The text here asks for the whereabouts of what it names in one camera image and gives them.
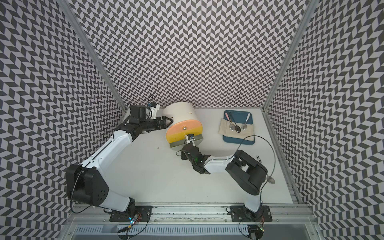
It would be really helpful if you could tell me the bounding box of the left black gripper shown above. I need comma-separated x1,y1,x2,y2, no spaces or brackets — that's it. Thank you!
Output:
140,115,174,132

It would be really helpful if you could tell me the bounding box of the orange top drawer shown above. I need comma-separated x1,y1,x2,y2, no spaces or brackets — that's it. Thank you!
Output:
166,120,203,136

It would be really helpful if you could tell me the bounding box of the grey bottom drawer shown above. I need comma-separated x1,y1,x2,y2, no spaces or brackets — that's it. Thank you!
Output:
169,135,204,150

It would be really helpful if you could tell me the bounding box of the white round drawer cabinet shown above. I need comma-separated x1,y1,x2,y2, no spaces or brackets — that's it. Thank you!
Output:
163,102,199,125

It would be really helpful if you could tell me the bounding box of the yellow drawer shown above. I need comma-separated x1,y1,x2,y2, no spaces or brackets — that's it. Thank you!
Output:
166,127,203,144

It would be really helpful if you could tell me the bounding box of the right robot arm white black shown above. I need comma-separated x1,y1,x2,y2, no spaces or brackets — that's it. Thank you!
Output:
180,143,268,214

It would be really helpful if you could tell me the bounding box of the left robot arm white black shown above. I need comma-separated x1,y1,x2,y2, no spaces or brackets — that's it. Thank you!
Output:
66,103,174,212

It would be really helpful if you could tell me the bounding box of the black spoon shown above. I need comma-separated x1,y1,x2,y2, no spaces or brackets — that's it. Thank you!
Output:
228,112,242,133

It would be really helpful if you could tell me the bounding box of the beige cloth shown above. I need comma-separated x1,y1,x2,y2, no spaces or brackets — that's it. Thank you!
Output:
218,119,255,139

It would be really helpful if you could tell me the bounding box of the teal tray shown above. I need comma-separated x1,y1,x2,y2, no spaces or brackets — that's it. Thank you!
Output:
223,110,256,146

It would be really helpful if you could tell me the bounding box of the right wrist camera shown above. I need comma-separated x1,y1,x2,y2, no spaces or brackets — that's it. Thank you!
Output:
185,134,195,144

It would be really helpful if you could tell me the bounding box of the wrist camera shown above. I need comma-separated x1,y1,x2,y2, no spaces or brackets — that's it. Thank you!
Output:
185,134,195,144
147,102,161,119

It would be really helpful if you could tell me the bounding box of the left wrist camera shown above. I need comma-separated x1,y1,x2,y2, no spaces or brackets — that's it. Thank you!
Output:
147,102,161,119

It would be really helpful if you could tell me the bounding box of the pink handled spoon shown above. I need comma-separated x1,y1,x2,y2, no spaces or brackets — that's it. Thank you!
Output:
225,112,235,132

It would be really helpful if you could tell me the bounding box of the grey handled spoon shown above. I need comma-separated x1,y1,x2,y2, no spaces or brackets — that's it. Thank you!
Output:
242,113,251,131

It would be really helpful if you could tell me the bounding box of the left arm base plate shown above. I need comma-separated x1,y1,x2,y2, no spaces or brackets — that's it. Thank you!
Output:
110,206,153,223

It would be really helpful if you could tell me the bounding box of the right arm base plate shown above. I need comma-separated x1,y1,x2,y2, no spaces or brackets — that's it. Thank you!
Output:
230,205,273,223

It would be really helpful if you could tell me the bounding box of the patterned handle spoon on table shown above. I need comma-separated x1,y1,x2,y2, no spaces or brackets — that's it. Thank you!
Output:
257,156,276,185

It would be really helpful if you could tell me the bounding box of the aluminium front rail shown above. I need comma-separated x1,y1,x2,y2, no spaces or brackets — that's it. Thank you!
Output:
64,203,317,227

